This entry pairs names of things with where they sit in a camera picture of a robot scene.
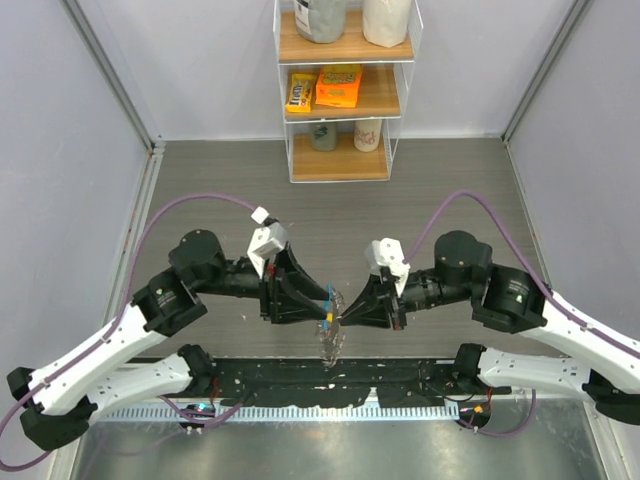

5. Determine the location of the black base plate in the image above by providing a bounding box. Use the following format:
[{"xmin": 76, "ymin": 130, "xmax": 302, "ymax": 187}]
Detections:
[{"xmin": 169, "ymin": 358, "xmax": 511, "ymax": 409}]

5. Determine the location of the orange candy box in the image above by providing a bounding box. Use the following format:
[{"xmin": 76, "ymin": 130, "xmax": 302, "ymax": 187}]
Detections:
[{"xmin": 315, "ymin": 64, "xmax": 363, "ymax": 108}]

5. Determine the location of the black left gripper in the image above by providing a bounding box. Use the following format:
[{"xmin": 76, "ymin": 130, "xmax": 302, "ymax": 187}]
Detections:
[{"xmin": 194, "ymin": 242, "xmax": 330, "ymax": 324}]

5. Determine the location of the grey-green cup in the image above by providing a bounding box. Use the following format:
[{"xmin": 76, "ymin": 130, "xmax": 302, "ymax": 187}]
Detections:
[{"xmin": 308, "ymin": 122, "xmax": 337, "ymax": 152}]

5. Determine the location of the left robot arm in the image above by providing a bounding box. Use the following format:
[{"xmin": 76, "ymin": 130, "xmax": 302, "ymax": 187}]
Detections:
[{"xmin": 7, "ymin": 224, "xmax": 330, "ymax": 451}]

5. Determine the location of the white bag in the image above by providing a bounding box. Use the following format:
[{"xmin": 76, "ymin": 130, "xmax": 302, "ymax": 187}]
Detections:
[{"xmin": 362, "ymin": 0, "xmax": 412, "ymax": 48}]

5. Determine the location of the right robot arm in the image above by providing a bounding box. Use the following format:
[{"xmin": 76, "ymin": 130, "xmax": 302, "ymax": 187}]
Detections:
[{"xmin": 339, "ymin": 230, "xmax": 639, "ymax": 425}]

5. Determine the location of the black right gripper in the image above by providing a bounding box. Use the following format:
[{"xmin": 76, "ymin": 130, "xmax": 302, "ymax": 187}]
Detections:
[{"xmin": 340, "ymin": 268, "xmax": 478, "ymax": 331}]

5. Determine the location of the yellow candy box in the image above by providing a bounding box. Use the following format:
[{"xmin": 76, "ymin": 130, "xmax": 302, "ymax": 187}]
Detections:
[{"xmin": 285, "ymin": 73, "xmax": 317, "ymax": 113}]

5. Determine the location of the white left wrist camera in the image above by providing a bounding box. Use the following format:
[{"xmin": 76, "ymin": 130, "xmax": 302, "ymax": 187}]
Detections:
[{"xmin": 246, "ymin": 206, "xmax": 288, "ymax": 279}]

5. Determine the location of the white slotted cable duct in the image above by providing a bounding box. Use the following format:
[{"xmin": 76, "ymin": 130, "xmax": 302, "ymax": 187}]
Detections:
[{"xmin": 100, "ymin": 401, "xmax": 459, "ymax": 423}]

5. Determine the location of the white wire wooden shelf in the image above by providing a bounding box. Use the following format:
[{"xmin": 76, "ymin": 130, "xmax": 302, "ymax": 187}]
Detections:
[{"xmin": 272, "ymin": 1, "xmax": 423, "ymax": 183}]

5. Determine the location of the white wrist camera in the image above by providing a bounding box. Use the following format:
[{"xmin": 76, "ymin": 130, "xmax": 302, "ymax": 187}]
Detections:
[
  {"xmin": 364, "ymin": 238, "xmax": 411, "ymax": 296},
  {"xmin": 246, "ymin": 206, "xmax": 288, "ymax": 279}
]

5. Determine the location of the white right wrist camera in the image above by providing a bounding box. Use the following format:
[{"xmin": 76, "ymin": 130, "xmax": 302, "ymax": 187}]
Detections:
[{"xmin": 364, "ymin": 238, "xmax": 411, "ymax": 296}]

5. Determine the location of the white cup pink print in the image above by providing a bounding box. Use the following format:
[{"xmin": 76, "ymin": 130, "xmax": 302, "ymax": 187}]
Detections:
[{"xmin": 354, "ymin": 119, "xmax": 382, "ymax": 153}]

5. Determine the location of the grey bag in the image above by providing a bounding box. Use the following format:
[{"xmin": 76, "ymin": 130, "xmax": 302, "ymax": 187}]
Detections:
[{"xmin": 293, "ymin": 0, "xmax": 347, "ymax": 44}]

